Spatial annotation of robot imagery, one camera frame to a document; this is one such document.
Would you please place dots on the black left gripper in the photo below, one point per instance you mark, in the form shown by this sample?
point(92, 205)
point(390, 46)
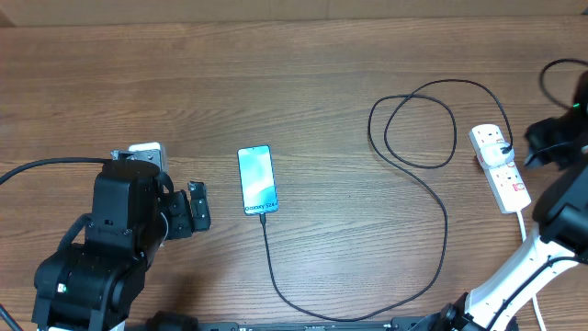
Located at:
point(184, 223)

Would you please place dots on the Samsung Galaxy smartphone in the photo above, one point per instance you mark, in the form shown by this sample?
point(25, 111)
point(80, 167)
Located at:
point(257, 180)

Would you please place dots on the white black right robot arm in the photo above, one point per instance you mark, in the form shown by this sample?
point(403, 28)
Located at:
point(556, 242)

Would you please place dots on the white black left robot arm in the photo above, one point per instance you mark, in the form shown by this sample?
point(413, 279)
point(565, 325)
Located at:
point(100, 265)

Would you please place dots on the white charger plug adapter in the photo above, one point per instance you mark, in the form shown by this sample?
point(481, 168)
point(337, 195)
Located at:
point(495, 154)

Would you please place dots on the white power strip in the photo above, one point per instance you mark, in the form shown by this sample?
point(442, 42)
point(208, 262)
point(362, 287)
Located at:
point(505, 181)

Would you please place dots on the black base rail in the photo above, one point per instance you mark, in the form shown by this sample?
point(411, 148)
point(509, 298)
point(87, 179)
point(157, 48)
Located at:
point(164, 321)

